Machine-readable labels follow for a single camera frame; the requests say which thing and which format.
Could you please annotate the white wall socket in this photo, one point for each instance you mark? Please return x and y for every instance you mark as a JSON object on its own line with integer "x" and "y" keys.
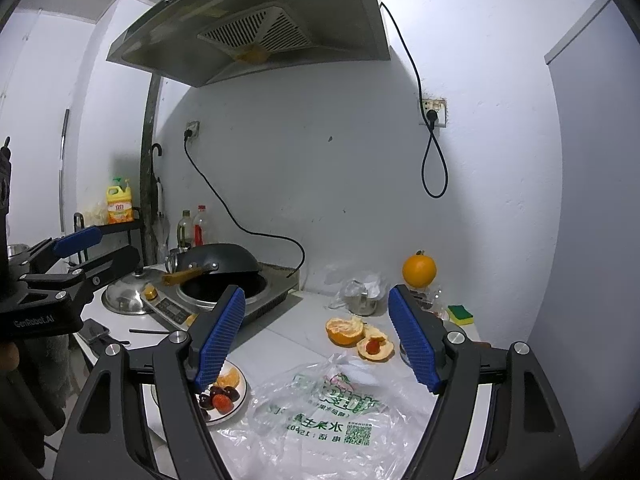
{"x": 439, "y": 106}
{"x": 194, "y": 125}

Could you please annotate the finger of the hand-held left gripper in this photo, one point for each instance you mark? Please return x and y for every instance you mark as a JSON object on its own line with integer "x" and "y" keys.
{"x": 107, "y": 265}
{"x": 77, "y": 240}

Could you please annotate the steel cup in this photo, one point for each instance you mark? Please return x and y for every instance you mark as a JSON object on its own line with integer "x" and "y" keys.
{"x": 172, "y": 260}

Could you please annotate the whole orange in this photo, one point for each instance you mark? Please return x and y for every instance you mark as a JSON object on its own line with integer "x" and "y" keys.
{"x": 419, "y": 270}

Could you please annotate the small steel pot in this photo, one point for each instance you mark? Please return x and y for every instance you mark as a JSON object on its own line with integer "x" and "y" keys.
{"x": 362, "y": 304}

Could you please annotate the small clear plastic bag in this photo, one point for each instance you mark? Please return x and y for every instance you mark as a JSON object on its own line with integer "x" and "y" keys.
{"x": 370, "y": 277}

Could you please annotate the orange peel half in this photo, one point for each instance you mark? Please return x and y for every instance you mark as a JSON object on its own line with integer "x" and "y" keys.
{"x": 382, "y": 355}

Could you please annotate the black metal rack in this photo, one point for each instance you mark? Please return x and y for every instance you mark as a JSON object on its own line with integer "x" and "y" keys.
{"x": 120, "y": 227}

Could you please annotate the steel pot lid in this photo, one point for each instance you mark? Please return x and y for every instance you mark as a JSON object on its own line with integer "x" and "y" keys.
{"x": 125, "y": 297}

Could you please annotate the black wok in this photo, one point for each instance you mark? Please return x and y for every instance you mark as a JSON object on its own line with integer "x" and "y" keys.
{"x": 225, "y": 257}

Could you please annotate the printed clear plastic bag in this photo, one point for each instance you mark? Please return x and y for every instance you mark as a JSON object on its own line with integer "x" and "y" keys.
{"x": 325, "y": 435}

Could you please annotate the black chopstick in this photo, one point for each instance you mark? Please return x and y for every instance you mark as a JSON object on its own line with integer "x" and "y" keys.
{"x": 150, "y": 331}

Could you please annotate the yellow cooker knob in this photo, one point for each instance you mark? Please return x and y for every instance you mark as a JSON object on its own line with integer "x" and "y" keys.
{"x": 149, "y": 291}

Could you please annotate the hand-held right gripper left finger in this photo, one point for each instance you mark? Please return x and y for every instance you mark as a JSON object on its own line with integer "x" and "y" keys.
{"x": 220, "y": 340}

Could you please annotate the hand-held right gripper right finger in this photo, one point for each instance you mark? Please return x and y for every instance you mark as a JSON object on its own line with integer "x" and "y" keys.
{"x": 415, "y": 340}

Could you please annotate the cooking oil bottle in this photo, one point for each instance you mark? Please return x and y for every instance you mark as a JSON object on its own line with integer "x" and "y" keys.
{"x": 185, "y": 232}

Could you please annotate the orange segment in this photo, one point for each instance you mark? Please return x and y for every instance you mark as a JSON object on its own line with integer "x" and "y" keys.
{"x": 229, "y": 377}

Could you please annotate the person's left hand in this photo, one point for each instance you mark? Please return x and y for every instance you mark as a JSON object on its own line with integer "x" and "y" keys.
{"x": 7, "y": 357}

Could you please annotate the steel induction cooker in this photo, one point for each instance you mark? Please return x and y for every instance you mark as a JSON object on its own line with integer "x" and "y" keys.
{"x": 280, "y": 285}

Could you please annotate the red cap bottle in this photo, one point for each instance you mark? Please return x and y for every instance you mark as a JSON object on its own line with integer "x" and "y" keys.
{"x": 200, "y": 230}

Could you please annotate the green yellow sponge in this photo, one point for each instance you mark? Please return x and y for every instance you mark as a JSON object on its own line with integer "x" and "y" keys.
{"x": 461, "y": 314}

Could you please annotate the yellow detergent bottle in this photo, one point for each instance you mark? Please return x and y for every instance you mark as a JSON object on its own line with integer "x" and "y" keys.
{"x": 120, "y": 207}

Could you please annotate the black umbrella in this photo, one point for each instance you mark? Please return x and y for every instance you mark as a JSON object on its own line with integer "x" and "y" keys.
{"x": 157, "y": 195}

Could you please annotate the rusty vertical pipe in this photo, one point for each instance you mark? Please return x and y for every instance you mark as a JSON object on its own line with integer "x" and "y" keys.
{"x": 149, "y": 160}

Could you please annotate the white ceramic bowl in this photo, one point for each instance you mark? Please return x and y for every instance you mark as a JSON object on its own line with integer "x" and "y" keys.
{"x": 235, "y": 410}

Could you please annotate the clear plastic container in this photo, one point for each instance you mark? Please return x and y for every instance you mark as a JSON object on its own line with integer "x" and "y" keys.
{"x": 430, "y": 300}

